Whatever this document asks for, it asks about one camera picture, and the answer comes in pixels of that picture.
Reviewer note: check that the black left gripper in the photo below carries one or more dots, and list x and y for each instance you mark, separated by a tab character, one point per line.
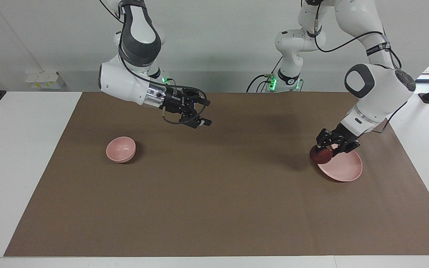
345	136

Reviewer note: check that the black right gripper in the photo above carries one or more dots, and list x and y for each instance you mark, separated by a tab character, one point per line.
177	102

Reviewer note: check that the dark red apple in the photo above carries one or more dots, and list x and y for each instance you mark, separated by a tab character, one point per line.
320	156

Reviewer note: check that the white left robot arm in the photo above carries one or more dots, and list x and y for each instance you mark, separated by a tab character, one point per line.
378	89

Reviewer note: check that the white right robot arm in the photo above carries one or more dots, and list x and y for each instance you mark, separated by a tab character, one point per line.
117	82

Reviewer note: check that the pink plate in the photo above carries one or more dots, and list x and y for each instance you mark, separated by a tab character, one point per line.
343	169

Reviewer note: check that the pink bowl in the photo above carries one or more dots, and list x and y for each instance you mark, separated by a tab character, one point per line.
120	149

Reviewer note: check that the brown table mat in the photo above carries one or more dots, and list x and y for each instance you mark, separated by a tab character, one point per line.
214	208

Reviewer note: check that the white wall socket boxes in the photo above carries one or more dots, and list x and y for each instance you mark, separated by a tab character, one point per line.
45	80

